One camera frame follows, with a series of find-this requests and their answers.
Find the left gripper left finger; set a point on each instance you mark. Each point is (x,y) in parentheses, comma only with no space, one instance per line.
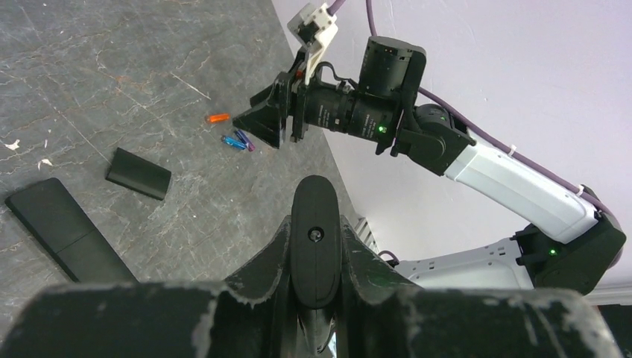
(244,315)

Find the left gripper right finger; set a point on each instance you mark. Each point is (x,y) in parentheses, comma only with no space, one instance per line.
(383,314)

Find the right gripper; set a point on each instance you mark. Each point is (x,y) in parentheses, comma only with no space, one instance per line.
(276,112)

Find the blue battery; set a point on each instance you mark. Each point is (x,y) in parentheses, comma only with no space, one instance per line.
(235,143)

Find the black remote control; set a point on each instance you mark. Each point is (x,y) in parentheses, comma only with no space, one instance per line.
(315,258)

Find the black battery cover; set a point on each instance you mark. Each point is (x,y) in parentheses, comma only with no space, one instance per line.
(138,174)

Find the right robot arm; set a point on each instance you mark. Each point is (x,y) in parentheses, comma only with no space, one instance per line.
(569,242)

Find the purple battery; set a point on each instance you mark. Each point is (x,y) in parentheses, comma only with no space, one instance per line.
(245,139)

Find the orange battery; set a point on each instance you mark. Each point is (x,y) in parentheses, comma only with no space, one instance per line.
(220,117)

